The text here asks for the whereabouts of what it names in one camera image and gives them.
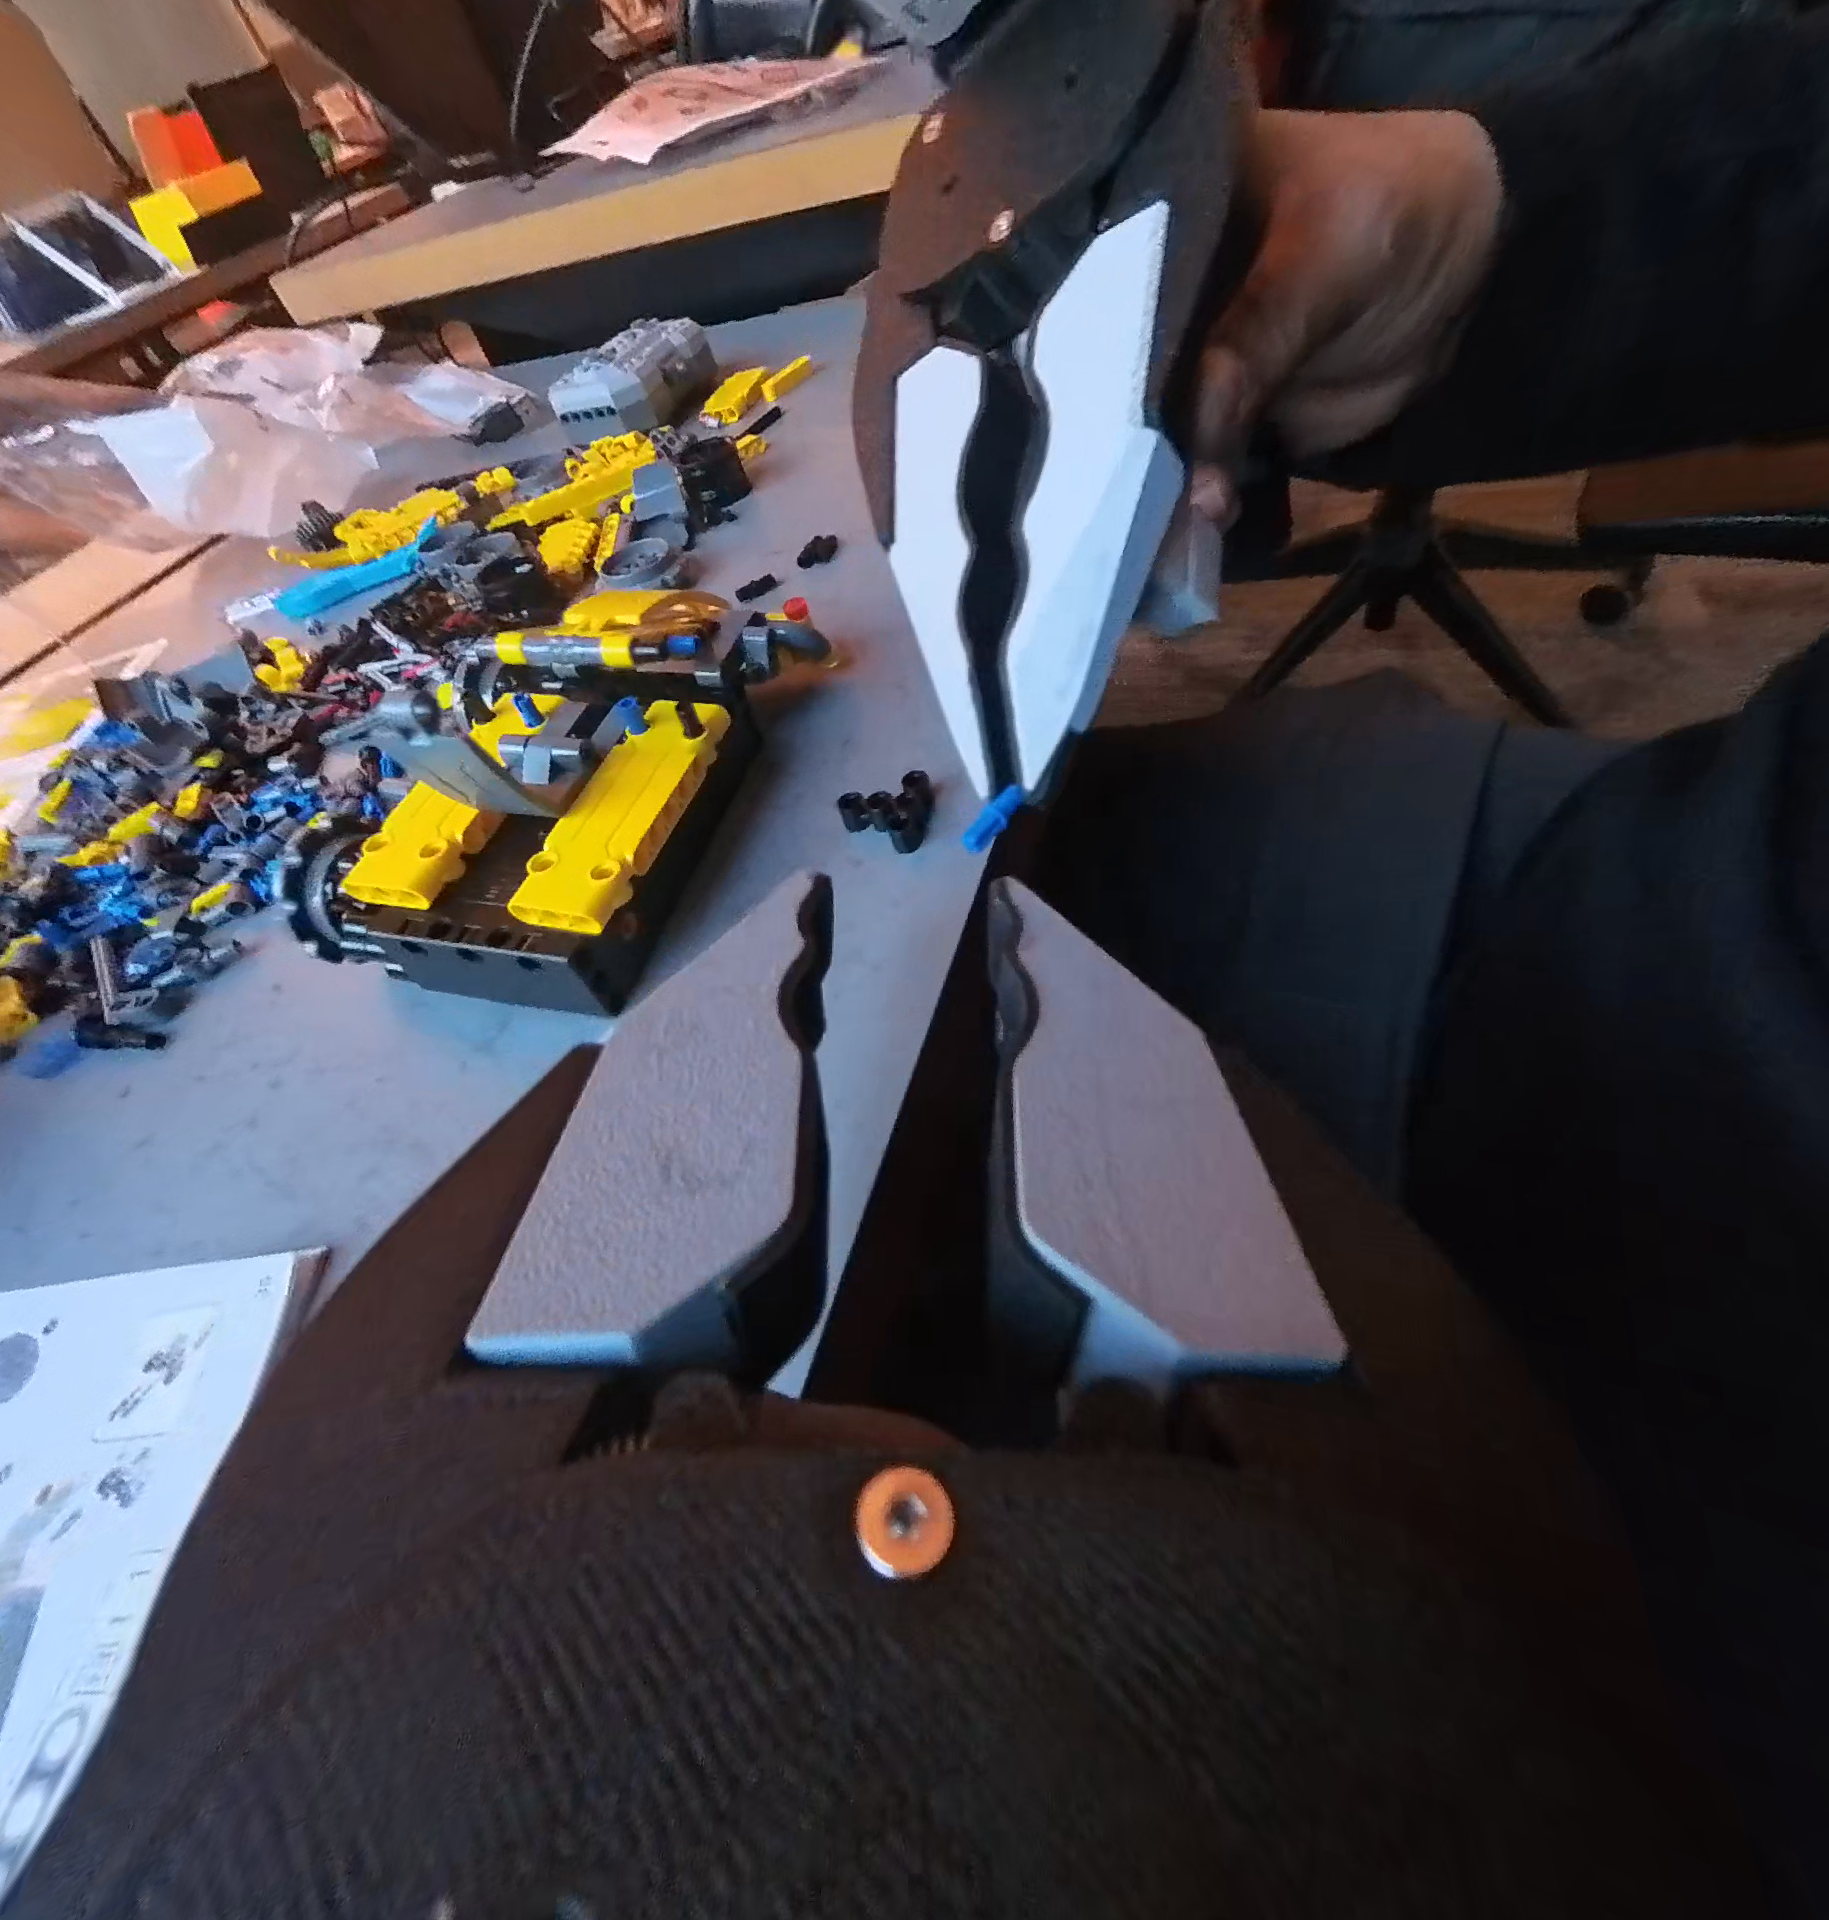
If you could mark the grey desk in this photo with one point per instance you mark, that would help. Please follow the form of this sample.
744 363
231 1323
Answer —
329 1096

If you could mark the red storage box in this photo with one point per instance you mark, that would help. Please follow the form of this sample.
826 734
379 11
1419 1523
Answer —
164 141

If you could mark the blue connector pin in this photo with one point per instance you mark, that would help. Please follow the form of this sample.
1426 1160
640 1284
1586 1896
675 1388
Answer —
993 816

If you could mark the person's dark trousers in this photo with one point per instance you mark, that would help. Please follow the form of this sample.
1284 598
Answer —
1605 1126

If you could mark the clear acrylic box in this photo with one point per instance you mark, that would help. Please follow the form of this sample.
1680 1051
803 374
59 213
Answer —
59 261

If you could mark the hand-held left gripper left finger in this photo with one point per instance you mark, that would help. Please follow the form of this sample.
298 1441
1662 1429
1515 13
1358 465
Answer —
660 1186

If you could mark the pile of yellow beams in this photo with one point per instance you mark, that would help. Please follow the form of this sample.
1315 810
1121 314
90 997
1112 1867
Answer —
585 481

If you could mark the black triangular holed connector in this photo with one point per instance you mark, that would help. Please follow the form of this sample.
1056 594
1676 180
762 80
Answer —
888 810

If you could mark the black toy tyre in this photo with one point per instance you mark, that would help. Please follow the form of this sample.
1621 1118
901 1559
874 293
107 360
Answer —
721 472

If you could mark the person's right hand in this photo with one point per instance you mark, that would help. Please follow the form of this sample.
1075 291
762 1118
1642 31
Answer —
1364 271

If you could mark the clear plastic bag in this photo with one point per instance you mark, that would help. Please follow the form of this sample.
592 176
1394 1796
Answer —
343 381

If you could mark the sticker sheet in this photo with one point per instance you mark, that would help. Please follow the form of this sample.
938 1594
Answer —
13 736

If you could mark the blue brick separator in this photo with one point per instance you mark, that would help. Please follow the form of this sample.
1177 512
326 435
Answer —
336 591

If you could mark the grey motor block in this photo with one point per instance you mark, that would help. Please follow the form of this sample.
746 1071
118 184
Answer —
631 376

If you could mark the instruction booklet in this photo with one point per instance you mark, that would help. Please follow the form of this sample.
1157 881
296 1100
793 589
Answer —
88 1441

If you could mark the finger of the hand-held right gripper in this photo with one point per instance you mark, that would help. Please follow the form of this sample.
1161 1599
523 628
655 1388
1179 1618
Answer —
1094 495
937 511

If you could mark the printed paper sheet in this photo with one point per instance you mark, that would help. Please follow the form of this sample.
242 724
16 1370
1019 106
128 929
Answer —
721 97

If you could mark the black office chair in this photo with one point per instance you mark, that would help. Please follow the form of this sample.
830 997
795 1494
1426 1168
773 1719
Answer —
1725 526

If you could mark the person's right forearm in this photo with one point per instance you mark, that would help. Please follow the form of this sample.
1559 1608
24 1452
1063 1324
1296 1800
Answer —
1680 256

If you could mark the crumpled plastic bag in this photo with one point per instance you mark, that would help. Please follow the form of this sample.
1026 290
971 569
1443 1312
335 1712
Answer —
178 465

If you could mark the grey toothed wheel hub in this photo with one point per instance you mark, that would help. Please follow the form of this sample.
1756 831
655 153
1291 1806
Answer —
637 558

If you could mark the yellow toy brick car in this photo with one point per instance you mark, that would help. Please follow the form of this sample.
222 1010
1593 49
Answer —
585 810

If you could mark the yellow storage box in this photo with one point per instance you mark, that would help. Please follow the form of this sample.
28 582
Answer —
193 210

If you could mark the wooden edged desk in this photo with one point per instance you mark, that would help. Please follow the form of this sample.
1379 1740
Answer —
585 240

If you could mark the office chair base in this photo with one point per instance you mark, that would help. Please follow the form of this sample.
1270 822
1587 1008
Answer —
1431 601

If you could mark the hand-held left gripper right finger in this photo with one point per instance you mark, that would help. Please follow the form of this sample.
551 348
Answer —
1155 1186

